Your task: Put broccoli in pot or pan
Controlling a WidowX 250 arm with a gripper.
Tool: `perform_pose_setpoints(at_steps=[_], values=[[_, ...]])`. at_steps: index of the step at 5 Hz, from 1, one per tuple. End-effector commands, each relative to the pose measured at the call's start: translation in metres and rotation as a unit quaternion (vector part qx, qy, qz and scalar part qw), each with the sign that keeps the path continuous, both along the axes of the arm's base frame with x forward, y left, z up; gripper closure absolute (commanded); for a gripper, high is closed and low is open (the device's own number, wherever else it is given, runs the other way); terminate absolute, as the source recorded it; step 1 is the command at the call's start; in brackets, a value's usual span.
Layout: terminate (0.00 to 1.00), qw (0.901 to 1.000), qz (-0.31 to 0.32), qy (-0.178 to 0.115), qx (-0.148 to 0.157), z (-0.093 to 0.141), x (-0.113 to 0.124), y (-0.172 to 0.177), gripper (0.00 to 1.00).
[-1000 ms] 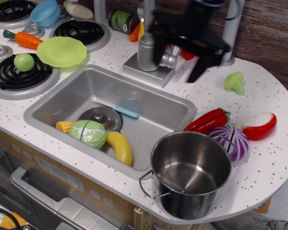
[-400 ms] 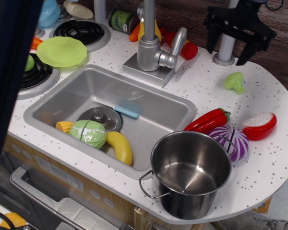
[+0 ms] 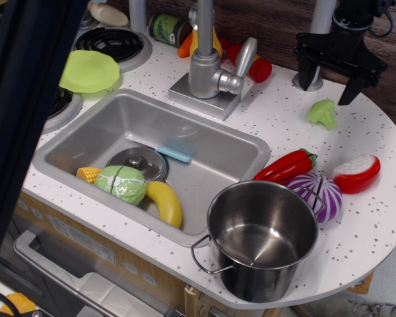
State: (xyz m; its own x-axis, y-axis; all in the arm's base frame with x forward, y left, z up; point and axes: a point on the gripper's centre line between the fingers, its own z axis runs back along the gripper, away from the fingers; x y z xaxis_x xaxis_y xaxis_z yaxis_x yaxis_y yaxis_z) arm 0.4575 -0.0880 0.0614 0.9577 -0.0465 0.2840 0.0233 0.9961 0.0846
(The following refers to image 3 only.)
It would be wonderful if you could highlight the purple toy onion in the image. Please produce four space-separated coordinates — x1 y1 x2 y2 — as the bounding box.
287 172 343 223

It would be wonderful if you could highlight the red toy ketchup bottle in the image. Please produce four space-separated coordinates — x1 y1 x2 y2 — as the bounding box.
219 38 273 83

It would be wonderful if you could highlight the light blue toy piece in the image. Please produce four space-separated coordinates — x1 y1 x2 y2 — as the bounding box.
156 146 191 163

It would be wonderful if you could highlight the grey support pole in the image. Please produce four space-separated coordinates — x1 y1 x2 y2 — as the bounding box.
129 0 147 32
293 0 337 90

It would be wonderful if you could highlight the silver toy sink basin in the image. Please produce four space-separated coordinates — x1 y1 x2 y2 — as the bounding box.
32 89 271 246

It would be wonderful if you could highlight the grey support pole left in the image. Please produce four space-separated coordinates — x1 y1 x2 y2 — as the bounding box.
129 0 147 32

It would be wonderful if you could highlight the yellow toy corn cob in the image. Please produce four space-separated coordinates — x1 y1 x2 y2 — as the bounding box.
76 167 102 184

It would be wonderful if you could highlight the red toy chili pepper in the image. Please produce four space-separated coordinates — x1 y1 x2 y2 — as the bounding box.
252 149 317 184

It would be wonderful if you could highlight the grey sneaker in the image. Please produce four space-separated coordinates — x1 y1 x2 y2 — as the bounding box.
292 291 396 317

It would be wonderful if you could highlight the yellow toy banana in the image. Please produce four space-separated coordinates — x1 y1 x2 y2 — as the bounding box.
146 181 183 229

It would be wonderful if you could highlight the yellow object with black cable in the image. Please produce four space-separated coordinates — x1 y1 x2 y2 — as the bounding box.
0 293 37 316

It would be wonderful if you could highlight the yellow toy pear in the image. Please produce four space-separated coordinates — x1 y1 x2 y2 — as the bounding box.
189 27 223 57

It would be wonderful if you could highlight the toy oven door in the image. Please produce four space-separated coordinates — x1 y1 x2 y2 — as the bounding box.
13 211 185 316

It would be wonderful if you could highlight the steel pot lid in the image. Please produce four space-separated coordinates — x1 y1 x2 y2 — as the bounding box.
106 147 170 182

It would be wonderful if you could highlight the red white toy radish slice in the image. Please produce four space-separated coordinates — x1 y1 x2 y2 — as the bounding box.
332 155 381 194

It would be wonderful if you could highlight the cream toy bottle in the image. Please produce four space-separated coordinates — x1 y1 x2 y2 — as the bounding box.
87 1 129 26

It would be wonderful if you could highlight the stainless steel pot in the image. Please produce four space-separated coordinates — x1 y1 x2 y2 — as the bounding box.
203 180 325 303

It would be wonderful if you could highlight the small orange toy carrot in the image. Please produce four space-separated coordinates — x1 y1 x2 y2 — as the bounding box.
178 32 193 58

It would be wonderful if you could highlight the green toy food can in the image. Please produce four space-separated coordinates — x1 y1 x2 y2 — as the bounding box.
148 13 192 48

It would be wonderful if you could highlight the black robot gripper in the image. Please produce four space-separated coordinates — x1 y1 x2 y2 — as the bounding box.
294 1 388 106

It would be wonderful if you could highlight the silver toy faucet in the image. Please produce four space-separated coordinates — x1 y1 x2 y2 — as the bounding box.
169 0 257 120

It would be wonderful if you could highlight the grey support pole right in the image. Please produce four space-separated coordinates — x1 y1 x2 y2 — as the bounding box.
293 0 337 90

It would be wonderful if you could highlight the light green toy plate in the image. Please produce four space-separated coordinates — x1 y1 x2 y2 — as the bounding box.
59 50 120 93

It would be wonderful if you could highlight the front left stove burner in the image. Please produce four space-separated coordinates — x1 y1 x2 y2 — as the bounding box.
42 87 83 135

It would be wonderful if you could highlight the green toy cabbage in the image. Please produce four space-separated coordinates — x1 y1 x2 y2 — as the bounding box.
94 165 147 205

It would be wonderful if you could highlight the green toy broccoli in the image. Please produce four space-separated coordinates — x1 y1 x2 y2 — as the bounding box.
308 99 337 130

